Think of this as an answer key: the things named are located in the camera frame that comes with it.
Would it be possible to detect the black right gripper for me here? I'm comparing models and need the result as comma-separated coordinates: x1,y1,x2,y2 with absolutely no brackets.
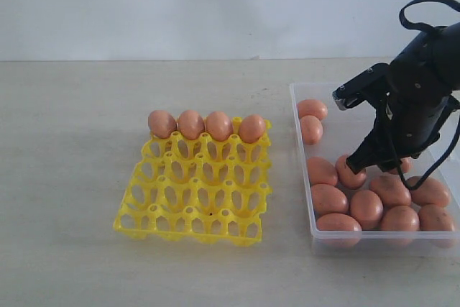
346,93,453,175

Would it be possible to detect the brown egg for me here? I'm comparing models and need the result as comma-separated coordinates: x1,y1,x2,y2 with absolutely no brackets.
311,184,349,216
410,178,451,207
300,115,323,145
306,157,339,186
297,98,328,121
418,204,456,232
380,206,420,232
387,157,413,175
335,155,367,190
350,190,384,230
316,213,362,232
369,175,412,208

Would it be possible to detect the brown egg packed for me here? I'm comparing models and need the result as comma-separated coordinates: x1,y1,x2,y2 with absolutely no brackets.
205,111,233,142
178,109,205,140
238,114,266,143
147,110,178,139

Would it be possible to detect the yellow plastic egg tray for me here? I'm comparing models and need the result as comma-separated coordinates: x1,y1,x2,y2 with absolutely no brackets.
113,132,272,247

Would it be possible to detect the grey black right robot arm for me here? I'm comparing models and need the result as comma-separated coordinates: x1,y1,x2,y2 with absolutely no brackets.
334,24,459,173

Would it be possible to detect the clear plastic container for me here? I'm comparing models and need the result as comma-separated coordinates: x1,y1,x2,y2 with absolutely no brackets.
290,82,459,257

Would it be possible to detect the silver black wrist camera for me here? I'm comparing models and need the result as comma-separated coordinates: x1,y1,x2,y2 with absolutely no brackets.
332,63,390,111

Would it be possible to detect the black camera cable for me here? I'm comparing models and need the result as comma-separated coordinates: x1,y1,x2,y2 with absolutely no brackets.
373,0,460,190

